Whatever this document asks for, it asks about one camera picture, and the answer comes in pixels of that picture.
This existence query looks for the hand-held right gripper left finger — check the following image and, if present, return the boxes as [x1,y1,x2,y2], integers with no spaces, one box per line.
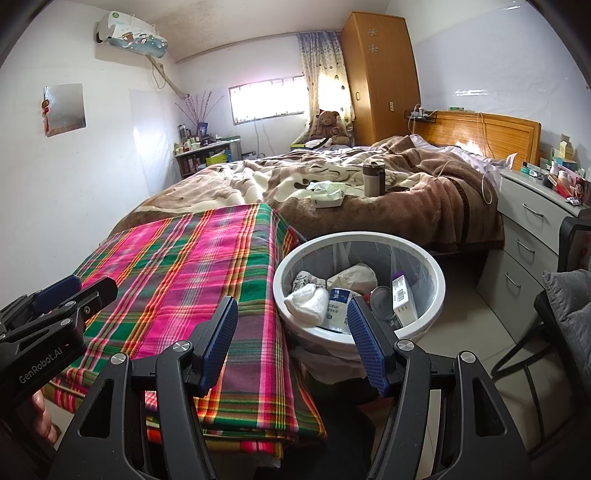
[53,295,239,480]

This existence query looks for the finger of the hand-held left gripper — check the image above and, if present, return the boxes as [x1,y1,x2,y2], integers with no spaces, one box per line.
[0,276,119,344]
[0,274,83,330]

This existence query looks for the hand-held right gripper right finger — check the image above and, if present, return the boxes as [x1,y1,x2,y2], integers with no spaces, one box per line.
[347,295,529,480]

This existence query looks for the white round bin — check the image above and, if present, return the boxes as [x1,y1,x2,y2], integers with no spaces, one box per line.
[272,233,446,358]

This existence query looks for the white blue packet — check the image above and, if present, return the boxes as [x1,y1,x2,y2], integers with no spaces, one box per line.
[321,287,354,334]

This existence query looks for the white purple cream box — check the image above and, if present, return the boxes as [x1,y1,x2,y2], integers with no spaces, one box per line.
[391,273,419,330]

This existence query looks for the cream paper bag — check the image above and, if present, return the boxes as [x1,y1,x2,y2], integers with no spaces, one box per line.
[327,263,378,296]

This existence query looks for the white foam fruit net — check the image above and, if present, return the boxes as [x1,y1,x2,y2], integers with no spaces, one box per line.
[283,282,331,326]

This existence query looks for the crushed brown print paper cup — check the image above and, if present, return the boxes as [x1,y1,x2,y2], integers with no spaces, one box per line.
[291,271,324,296]

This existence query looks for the clear plastic bin liner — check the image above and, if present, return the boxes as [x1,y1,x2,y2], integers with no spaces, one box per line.
[277,237,439,384]

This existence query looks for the person's left hand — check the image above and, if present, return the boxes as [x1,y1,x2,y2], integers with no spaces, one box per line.
[30,385,61,444]

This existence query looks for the folded plaid cloth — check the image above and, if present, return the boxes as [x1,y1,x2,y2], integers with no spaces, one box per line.
[51,203,328,462]

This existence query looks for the bed with brown blanket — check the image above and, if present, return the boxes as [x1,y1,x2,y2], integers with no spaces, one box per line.
[113,134,506,254]

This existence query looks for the white tissue box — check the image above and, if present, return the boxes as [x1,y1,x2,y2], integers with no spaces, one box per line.
[308,181,347,208]

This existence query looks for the brown white tumbler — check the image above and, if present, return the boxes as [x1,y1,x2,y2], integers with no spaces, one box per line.
[362,161,385,198]

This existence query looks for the cluttered shelf desk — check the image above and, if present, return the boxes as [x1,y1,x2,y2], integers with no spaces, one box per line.
[174,136,243,178]

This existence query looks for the grey drawer dresser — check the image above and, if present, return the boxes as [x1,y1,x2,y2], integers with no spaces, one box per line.
[475,166,587,321]

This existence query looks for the grey cushion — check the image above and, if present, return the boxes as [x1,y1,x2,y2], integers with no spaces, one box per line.
[542,270,591,384]

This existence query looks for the dried branches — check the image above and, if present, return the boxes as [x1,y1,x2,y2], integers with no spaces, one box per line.
[175,90,220,125]

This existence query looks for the lilac bed sheet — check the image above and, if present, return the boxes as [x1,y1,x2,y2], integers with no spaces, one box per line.
[411,134,518,181]

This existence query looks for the air conditioner pipe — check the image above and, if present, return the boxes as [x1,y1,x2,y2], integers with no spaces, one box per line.
[147,55,191,100]

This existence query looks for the brown teddy bear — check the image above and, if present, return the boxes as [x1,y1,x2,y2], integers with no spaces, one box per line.
[309,110,352,146]

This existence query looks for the black chair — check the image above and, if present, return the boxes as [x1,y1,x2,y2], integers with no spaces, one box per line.
[492,217,591,457]

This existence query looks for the black rack with chargers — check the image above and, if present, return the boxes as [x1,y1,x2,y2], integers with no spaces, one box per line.
[404,105,437,124]

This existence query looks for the wooden headboard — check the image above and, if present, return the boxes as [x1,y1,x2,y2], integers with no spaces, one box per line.
[418,110,542,172]

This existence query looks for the window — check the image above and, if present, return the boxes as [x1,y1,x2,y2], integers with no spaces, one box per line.
[228,76,308,124]

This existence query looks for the white air conditioner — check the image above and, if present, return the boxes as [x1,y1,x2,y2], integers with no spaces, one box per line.
[95,11,168,59]

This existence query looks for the wooden wardrobe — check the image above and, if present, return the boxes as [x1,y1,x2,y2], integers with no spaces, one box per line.
[340,11,422,146]

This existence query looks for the cluster of small boxes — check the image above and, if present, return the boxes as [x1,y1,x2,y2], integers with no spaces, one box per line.
[519,134,591,206]

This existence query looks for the patterned curtain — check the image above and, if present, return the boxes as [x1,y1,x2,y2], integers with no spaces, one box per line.
[297,31,354,134]

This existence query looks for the silver wall sheet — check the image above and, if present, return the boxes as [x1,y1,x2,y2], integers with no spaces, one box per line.
[44,83,88,137]

